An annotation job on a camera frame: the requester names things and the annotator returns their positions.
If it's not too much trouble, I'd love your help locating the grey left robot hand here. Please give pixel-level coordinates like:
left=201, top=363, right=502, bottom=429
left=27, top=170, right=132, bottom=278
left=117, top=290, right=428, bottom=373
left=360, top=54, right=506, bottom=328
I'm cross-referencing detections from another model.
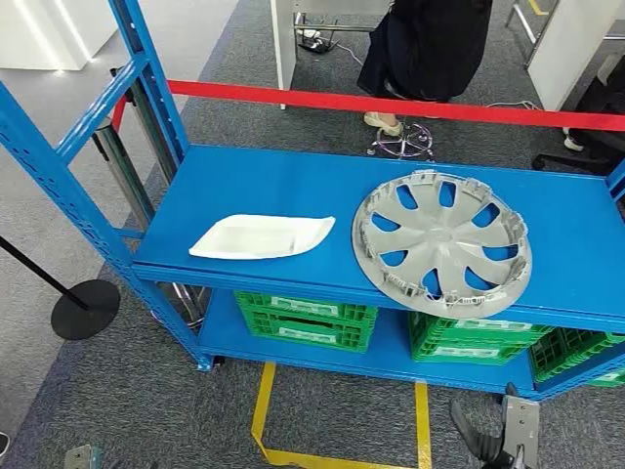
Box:
left=63, top=445, right=103, bottom=469

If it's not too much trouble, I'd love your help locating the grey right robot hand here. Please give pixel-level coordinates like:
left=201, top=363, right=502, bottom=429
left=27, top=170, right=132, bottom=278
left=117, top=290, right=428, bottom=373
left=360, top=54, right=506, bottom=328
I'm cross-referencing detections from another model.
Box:
left=449, top=381, right=541, bottom=469

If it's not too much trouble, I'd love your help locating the grey plastic wheel hubcap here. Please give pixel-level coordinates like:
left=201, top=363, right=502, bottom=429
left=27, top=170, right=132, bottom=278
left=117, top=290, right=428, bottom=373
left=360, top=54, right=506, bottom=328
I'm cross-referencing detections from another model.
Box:
left=351, top=169, right=533, bottom=320

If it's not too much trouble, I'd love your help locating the blue metal shelf cart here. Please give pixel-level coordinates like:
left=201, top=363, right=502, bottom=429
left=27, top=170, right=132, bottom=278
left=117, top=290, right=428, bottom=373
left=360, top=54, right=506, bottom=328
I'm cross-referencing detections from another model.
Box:
left=0, top=0, right=625, bottom=400

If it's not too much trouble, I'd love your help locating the green plastic crate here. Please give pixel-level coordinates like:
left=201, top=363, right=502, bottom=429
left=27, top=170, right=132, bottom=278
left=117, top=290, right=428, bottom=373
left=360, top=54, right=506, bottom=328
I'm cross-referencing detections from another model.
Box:
left=234, top=290, right=378, bottom=354
left=528, top=326, right=625, bottom=388
left=408, top=312, right=555, bottom=365

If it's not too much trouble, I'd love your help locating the yellow floor tape square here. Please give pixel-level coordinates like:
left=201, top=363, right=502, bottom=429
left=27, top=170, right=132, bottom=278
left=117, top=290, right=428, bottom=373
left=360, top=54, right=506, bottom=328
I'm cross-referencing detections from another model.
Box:
left=250, top=362, right=434, bottom=469

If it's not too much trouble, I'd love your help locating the white curved plastic panel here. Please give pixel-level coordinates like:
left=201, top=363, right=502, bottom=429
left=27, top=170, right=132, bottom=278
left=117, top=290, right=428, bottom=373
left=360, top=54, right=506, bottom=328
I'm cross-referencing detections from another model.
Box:
left=188, top=214, right=336, bottom=262

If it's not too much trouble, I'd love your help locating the chrome base stool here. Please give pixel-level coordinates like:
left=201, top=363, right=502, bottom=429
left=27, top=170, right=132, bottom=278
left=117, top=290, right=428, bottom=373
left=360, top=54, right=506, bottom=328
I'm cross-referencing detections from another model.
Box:
left=367, top=121, right=436, bottom=162

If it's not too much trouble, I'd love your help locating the white partition panel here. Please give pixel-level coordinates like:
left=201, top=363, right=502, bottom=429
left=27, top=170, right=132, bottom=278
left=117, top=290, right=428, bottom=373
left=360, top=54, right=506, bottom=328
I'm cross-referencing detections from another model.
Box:
left=527, top=0, right=625, bottom=112

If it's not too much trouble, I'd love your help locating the person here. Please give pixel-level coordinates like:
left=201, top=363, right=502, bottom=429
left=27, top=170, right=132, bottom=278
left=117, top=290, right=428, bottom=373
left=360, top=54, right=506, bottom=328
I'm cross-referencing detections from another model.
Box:
left=357, top=0, right=494, bottom=138

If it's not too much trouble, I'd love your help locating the red barrier belt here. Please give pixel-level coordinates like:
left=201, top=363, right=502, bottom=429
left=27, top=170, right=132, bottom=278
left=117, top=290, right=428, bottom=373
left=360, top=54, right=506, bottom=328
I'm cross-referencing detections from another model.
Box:
left=111, top=79, right=625, bottom=133

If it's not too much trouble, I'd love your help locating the black power strip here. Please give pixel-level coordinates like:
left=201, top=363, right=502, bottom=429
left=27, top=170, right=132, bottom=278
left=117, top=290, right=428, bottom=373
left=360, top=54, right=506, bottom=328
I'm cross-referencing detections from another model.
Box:
left=296, top=28, right=343, bottom=55

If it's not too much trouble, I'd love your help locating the white desk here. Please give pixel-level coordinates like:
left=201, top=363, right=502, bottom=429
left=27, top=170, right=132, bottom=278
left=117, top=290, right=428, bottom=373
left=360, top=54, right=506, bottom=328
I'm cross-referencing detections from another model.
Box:
left=270, top=0, right=391, bottom=110

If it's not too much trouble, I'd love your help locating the black stanchion post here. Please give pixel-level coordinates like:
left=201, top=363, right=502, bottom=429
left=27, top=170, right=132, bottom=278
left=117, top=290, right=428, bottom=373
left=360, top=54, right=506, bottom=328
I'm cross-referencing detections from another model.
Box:
left=0, top=235, right=121, bottom=342

